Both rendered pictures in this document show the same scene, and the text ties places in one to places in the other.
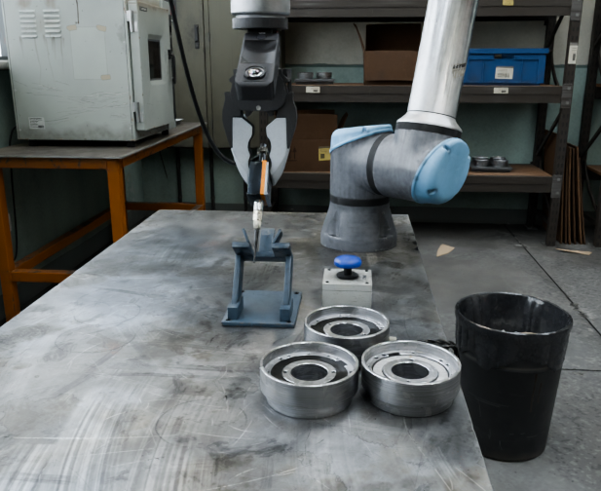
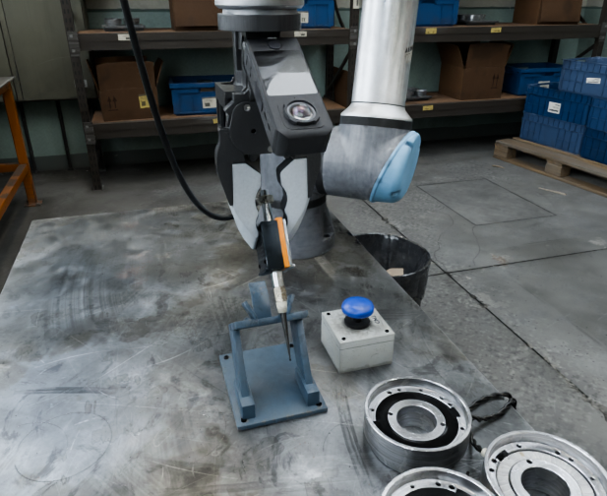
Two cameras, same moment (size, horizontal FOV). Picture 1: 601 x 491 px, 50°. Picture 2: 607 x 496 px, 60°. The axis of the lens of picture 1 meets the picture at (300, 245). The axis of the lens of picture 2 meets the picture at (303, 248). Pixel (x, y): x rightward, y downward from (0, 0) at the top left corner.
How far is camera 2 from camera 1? 0.45 m
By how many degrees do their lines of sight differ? 22
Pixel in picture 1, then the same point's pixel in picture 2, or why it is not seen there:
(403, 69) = (212, 15)
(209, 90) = (8, 38)
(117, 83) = not seen: outside the picture
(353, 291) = (374, 344)
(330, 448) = not seen: outside the picture
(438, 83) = (393, 70)
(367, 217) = (312, 219)
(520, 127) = (313, 65)
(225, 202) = (45, 155)
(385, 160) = (337, 160)
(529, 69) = (321, 14)
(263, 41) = (281, 52)
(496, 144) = not seen: hidden behind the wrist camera
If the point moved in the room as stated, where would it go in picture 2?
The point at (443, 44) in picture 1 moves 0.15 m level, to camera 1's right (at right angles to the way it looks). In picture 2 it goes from (395, 24) to (478, 22)
